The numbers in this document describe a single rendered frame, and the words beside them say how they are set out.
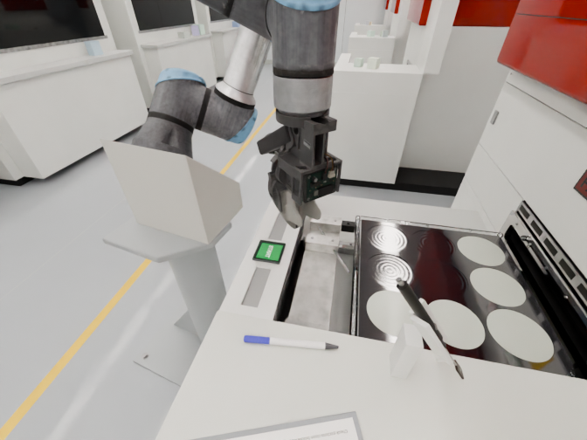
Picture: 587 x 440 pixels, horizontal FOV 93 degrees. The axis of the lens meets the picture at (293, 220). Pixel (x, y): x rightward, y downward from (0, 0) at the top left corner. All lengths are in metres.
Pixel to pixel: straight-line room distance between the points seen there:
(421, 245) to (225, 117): 0.60
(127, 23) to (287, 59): 4.55
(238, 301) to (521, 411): 0.41
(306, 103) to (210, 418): 0.40
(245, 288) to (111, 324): 1.41
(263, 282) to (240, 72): 0.53
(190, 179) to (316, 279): 0.38
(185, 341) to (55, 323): 0.75
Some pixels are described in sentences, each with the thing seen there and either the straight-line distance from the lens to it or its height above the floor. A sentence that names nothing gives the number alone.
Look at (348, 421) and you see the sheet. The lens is 0.42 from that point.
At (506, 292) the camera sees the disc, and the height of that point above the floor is 0.90.
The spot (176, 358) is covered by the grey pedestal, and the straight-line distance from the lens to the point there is 1.60.
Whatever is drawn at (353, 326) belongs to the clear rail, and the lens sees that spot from 0.55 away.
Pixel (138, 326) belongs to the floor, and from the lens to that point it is 1.79.
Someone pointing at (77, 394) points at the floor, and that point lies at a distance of 1.74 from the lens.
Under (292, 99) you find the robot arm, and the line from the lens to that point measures 0.36.
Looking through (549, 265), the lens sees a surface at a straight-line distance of 0.78.
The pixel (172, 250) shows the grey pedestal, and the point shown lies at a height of 0.82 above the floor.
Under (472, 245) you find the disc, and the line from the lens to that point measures 0.80.
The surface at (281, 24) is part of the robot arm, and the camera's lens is 0.36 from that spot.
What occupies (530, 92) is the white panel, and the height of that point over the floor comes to 1.18.
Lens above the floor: 1.37
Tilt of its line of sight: 38 degrees down
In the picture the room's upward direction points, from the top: straight up
